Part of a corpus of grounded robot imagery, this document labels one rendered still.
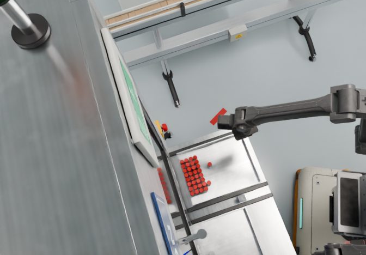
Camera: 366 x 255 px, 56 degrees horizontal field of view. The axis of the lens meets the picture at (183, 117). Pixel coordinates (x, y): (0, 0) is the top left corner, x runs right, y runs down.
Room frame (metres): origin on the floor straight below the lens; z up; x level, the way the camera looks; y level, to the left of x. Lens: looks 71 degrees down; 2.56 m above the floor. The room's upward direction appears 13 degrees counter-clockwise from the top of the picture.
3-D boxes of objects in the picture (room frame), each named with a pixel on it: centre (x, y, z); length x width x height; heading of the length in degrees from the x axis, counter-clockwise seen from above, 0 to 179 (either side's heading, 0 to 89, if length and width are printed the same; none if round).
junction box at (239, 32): (1.22, -0.49, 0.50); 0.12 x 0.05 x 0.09; 96
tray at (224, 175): (0.29, -0.11, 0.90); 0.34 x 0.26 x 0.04; 95
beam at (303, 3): (1.29, -0.51, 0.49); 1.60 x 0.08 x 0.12; 96
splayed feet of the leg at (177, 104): (1.24, 0.04, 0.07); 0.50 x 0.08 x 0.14; 6
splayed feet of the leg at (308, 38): (1.35, -1.10, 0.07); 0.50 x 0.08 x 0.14; 6
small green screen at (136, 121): (0.26, 0.09, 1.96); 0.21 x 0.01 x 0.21; 6
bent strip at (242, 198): (0.13, -0.23, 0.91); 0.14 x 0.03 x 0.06; 96
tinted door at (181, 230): (0.19, 0.10, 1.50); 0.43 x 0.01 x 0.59; 6
